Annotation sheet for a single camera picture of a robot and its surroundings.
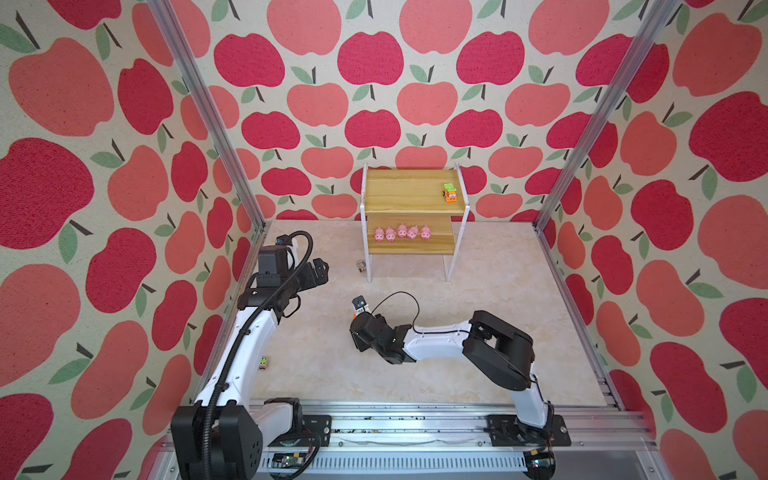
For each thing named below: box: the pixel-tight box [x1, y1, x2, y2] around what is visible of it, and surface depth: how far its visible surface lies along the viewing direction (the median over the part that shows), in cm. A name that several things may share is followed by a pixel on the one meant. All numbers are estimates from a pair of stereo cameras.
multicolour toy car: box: [442, 183, 458, 203], surface depth 82 cm
